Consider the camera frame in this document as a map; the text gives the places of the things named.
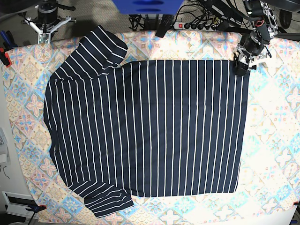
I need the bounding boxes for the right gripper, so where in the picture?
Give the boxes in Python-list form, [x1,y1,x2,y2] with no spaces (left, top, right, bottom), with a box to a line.
[37,9,58,29]

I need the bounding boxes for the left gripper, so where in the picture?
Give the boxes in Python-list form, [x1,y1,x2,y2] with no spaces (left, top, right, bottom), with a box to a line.
[233,31,270,76]

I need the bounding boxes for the navy white striped T-shirt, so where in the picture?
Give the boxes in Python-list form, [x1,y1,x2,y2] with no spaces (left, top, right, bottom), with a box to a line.
[44,26,249,218]

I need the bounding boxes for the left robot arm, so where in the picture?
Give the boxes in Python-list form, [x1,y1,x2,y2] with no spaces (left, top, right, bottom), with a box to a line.
[234,0,278,76]

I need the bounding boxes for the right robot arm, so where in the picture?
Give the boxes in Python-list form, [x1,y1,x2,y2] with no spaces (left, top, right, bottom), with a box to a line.
[36,0,76,33]

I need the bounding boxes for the red black clamp left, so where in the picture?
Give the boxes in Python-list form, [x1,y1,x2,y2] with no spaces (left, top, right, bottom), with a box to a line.
[0,47,12,68]

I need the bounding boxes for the white power strip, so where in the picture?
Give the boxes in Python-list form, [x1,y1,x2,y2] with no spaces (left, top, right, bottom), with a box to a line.
[173,22,217,31]

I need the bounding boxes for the black remote-like device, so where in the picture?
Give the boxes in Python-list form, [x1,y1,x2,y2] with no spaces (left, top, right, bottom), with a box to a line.
[155,15,174,38]

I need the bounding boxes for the blue box overhead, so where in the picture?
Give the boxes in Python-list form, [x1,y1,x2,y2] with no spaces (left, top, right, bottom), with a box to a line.
[112,0,183,15]

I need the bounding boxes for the patterned tile tablecloth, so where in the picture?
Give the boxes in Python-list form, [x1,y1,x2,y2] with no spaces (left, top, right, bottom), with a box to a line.
[0,38,300,225]

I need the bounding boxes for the white box left edge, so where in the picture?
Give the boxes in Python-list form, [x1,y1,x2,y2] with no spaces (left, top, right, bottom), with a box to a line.
[0,128,10,165]

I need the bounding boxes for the white tray bottom left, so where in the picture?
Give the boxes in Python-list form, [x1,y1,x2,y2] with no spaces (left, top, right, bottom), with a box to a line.
[2,191,36,218]

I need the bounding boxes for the orange clamp bottom left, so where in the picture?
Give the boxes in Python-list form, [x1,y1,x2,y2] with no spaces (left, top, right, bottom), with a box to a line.
[25,204,46,213]

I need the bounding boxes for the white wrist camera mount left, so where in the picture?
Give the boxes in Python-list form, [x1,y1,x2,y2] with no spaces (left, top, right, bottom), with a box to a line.
[234,44,275,70]

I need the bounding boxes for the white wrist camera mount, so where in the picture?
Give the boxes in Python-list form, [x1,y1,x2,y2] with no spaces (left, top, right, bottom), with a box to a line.
[21,16,76,44]
[234,44,275,70]

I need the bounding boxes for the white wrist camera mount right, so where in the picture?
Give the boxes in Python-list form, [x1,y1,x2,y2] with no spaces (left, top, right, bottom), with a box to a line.
[21,16,76,44]

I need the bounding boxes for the blue clamp handles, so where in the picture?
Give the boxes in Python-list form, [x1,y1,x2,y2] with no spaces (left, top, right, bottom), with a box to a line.
[0,30,18,50]

